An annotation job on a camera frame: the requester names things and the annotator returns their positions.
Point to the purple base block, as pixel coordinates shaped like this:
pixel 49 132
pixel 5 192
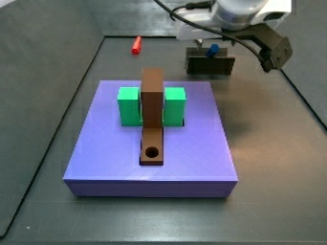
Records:
pixel 130 161

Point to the green block right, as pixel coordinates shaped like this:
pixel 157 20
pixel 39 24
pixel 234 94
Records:
pixel 174 106

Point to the green block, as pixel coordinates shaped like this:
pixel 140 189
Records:
pixel 174 106
pixel 129 103

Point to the brown T-shaped fixture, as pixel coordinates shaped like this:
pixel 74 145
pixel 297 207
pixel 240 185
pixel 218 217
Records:
pixel 153 106

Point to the green block left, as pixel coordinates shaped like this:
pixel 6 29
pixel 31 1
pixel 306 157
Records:
pixel 129 103

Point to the red peg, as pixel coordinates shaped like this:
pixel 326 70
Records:
pixel 137 46

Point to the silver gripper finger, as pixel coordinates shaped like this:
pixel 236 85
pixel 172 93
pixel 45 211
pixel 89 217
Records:
pixel 198 43

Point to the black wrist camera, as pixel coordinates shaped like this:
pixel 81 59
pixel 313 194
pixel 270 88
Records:
pixel 276 47

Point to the blue peg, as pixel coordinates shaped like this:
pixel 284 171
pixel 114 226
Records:
pixel 213 51

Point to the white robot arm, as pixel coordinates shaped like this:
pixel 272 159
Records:
pixel 236 15

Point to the black angle bracket fixture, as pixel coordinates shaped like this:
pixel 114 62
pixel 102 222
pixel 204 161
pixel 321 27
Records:
pixel 200 64

